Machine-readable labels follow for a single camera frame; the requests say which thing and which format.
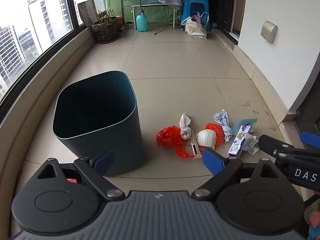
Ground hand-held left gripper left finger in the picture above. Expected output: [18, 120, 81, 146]
[37, 149, 125, 202]

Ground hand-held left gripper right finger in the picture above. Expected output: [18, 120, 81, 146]
[191, 148, 284, 202]

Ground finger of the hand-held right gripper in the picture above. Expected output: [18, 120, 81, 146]
[300, 131, 320, 144]
[258, 134, 320, 159]

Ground paper with green print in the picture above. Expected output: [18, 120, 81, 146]
[242, 133, 258, 155]

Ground clear plastic package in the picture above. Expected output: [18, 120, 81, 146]
[186, 129, 203, 159]

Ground white foam fruit net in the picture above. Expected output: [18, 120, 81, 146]
[195, 129, 217, 150]

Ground teal sponge sheet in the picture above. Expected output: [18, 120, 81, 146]
[232, 118, 258, 135]

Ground orange foam fruit net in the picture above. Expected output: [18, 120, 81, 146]
[205, 122, 224, 147]

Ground purple and white packet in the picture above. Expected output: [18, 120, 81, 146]
[227, 122, 251, 158]

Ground silver white paper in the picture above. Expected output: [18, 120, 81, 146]
[213, 109, 234, 142]

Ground white tissue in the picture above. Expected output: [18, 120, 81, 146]
[179, 113, 192, 140]

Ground red plastic bag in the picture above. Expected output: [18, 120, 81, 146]
[155, 126, 195, 158]

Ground dark teal trash bin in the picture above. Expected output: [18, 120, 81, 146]
[52, 70, 145, 177]

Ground person's patterned clothing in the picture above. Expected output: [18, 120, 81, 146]
[304, 195, 320, 240]

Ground dark pot saucer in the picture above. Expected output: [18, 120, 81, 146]
[96, 34, 122, 44]

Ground white plastic bag yellow print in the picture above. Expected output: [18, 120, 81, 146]
[181, 16, 208, 40]

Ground patterned ceramic plant pot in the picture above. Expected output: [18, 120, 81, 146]
[92, 16, 123, 42]

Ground teal spray bottle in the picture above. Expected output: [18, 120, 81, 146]
[135, 0, 148, 32]

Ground green potted plant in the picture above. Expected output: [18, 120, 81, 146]
[96, 9, 117, 24]

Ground dark sliding door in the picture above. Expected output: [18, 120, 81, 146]
[207, 0, 247, 38]

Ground high-rise buildings outside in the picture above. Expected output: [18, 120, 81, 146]
[0, 0, 105, 98]

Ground brown cardboard box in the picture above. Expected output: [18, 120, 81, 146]
[77, 0, 99, 28]

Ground blue plastic stool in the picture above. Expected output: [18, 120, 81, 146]
[181, 0, 212, 32]

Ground white low bench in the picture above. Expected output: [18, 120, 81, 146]
[131, 3, 177, 29]

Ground pink bag with blue handles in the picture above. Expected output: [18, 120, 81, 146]
[191, 12, 209, 27]

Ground black power cable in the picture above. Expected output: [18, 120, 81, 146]
[154, 5, 170, 35]

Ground dark window frame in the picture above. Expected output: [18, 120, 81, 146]
[0, 0, 108, 123]

